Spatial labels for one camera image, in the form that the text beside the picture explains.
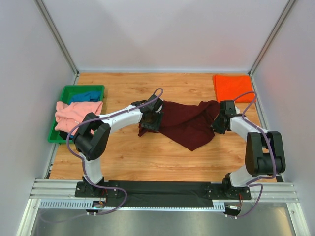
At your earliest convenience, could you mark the maroon t shirt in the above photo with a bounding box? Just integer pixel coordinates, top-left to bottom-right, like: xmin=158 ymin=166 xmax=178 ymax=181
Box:
xmin=137 ymin=100 xmax=222 ymax=152

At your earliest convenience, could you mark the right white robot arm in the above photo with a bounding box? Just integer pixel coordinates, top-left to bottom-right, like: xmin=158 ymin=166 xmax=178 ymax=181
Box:
xmin=207 ymin=100 xmax=286 ymax=200

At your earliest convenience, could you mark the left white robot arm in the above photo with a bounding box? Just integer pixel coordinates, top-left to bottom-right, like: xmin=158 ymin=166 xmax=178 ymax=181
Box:
xmin=72 ymin=94 xmax=163 ymax=198

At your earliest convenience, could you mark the folded orange t shirt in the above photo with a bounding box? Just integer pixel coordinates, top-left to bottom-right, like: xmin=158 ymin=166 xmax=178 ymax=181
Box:
xmin=213 ymin=74 xmax=255 ymax=103

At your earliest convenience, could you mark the blue t shirt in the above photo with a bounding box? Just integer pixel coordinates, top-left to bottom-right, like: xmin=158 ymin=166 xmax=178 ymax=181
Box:
xmin=68 ymin=91 xmax=101 ymax=105

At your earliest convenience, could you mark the black base mat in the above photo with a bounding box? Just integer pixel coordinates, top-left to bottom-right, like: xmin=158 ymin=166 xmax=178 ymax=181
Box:
xmin=75 ymin=180 xmax=252 ymax=208

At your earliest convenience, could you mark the pink t shirt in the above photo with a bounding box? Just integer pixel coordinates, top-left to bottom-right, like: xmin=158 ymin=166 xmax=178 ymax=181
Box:
xmin=55 ymin=101 xmax=103 ymax=133

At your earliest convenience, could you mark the green plastic bin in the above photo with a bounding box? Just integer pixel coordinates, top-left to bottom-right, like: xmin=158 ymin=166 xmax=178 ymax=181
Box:
xmin=48 ymin=85 xmax=105 ymax=144

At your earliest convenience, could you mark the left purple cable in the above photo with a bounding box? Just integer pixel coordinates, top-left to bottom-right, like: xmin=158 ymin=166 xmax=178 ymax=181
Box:
xmin=39 ymin=88 xmax=164 ymax=223

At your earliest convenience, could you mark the aluminium rail frame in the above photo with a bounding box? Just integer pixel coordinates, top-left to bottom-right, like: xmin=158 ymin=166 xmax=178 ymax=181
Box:
xmin=29 ymin=179 xmax=299 ymax=203

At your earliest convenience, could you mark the grey slotted cable duct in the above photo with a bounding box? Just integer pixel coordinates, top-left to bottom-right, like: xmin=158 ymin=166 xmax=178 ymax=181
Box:
xmin=39 ymin=200 xmax=226 ymax=211

